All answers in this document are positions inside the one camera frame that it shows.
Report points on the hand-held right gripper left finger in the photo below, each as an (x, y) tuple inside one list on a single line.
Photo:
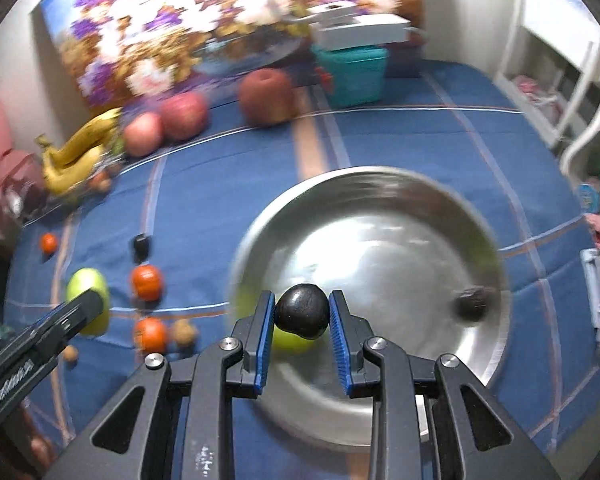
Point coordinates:
[(265, 340)]

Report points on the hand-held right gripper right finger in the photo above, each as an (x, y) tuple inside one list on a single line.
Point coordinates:
[(340, 342)]

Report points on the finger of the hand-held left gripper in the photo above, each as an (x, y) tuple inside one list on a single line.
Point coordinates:
[(77, 316)]

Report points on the dark purple plum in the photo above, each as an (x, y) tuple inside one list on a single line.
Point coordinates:
[(302, 317)]

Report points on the round metal bowl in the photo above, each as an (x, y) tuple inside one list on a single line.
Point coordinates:
[(395, 280)]

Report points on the green fruit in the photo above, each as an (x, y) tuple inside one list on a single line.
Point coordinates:
[(291, 343)]

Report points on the large green pear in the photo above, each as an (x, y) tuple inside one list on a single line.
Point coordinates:
[(84, 284)]

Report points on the small brown nut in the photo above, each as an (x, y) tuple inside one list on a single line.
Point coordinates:
[(70, 353)]

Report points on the orange persimmon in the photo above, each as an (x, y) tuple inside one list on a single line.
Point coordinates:
[(147, 282), (150, 335)]

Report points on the small orange tangerine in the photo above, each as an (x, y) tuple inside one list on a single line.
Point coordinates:
[(48, 243)]

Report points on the brown walnut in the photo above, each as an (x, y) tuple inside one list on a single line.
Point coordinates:
[(185, 333)]

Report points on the small black fruit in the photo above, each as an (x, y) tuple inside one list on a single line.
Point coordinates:
[(141, 247)]

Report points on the small brown fruit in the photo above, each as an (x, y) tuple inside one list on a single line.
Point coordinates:
[(101, 180)]

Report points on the dark round fruit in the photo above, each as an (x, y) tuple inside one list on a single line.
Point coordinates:
[(472, 305)]

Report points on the yellow banana bunch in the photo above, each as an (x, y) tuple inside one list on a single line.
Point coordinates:
[(80, 152)]

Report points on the pink bag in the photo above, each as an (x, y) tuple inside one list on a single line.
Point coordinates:
[(2, 170)]

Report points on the pink apple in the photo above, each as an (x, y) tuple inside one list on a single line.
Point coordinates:
[(142, 133)]

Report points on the blue plaid bedsheet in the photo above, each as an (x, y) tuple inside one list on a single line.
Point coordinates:
[(390, 130)]

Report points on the large dark red apple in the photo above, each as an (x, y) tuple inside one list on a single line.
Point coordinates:
[(267, 97)]

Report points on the teal plastic basket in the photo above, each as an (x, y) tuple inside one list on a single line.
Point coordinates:
[(352, 75)]

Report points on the white box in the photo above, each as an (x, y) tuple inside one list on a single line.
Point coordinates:
[(360, 30)]

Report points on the white shelf unit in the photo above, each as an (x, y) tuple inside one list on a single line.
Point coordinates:
[(560, 50)]

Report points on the floral printed wall cloth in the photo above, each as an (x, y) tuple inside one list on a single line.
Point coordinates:
[(190, 30)]

